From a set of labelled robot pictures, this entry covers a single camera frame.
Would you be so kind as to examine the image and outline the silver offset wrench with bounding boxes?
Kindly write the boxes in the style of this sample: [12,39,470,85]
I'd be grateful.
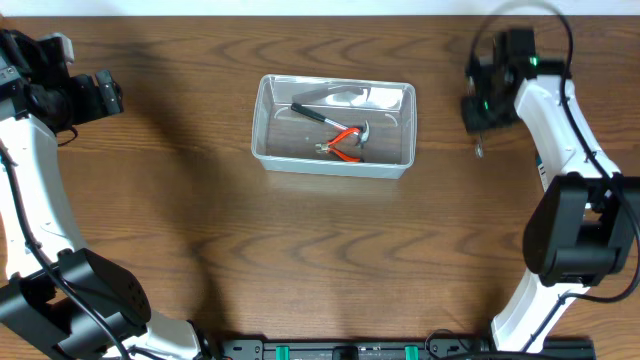
[475,132,484,159]

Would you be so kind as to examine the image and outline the red handled pliers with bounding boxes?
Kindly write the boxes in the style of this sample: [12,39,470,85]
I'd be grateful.
[315,127,362,163]

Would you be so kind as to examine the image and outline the small claw hammer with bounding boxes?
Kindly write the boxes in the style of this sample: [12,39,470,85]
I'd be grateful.
[290,103,370,147]

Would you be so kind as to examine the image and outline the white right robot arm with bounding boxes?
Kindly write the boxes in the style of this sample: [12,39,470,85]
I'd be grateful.
[461,28,639,354]

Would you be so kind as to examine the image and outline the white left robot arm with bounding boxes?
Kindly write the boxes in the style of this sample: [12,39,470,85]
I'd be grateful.
[1,30,219,359]

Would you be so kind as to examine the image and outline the clear plastic container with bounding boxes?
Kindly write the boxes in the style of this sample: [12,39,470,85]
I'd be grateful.
[251,74,417,179]

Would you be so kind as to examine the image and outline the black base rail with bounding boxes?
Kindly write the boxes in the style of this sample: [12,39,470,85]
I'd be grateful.
[215,334,597,360]

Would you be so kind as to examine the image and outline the white blue cardboard box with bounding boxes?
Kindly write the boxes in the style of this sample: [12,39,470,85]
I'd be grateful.
[535,152,548,192]

